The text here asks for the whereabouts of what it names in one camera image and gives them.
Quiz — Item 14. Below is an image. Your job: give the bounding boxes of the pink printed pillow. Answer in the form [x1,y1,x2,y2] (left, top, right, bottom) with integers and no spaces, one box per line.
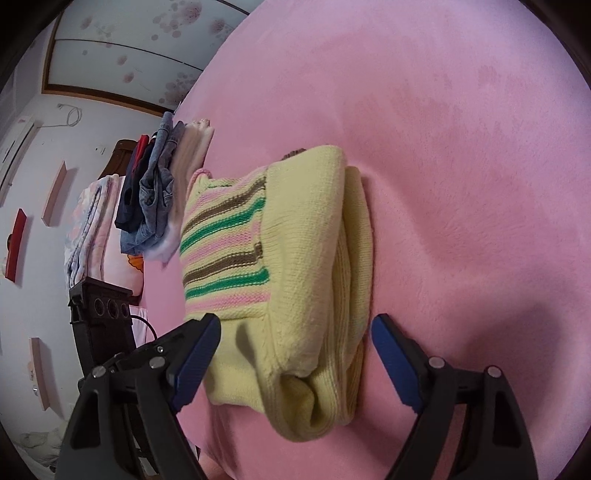
[130,302,153,347]

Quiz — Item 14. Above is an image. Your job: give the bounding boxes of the white crumpled cloth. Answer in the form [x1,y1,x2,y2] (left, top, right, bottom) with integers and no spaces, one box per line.
[9,429,63,467]

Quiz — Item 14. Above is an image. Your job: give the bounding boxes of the floral sliding door wardrobe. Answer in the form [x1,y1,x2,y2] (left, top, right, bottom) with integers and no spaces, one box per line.
[41,0,252,112]

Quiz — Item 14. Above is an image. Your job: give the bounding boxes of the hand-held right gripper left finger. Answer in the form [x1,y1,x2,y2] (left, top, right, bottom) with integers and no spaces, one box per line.
[55,313,222,480]

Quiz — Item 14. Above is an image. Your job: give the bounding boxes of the pink bed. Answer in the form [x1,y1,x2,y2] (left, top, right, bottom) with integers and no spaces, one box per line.
[139,0,591,480]

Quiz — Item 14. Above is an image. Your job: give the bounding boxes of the white air conditioner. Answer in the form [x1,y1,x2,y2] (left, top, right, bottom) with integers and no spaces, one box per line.
[0,117,38,195]

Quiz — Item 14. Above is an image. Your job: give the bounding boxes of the folded floral blanket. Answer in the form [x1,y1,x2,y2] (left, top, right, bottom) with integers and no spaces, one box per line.
[65,178,121,289]

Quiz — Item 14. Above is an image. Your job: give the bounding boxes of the dark wooden headboard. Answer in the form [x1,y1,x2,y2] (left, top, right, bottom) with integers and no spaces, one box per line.
[99,138,141,181]

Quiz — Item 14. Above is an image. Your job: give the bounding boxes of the folded blue jeans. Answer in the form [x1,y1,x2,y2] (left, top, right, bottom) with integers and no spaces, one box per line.
[121,111,188,254]

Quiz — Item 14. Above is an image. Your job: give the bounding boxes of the folded navy garment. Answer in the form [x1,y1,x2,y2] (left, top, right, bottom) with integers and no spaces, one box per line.
[115,134,158,232]

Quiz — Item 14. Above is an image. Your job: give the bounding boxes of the folded cream fuzzy sweater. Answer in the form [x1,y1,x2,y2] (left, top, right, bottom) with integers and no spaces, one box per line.
[145,117,215,266]

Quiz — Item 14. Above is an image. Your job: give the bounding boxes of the black cable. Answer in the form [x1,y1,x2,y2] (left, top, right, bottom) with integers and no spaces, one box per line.
[129,315,158,343]

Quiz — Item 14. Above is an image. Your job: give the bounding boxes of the yellow striped knit sweater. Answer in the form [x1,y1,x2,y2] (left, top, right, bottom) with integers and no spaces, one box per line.
[178,145,375,444]

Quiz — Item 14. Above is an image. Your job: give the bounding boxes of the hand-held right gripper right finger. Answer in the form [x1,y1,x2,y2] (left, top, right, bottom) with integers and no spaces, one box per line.
[370,314,539,480]

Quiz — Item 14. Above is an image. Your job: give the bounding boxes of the red wall shelf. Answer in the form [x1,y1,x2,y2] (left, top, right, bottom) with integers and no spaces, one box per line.
[4,209,28,283]

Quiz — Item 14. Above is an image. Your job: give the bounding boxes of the pink wall shelf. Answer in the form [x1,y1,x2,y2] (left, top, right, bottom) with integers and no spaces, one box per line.
[28,337,51,411]
[41,161,68,227]

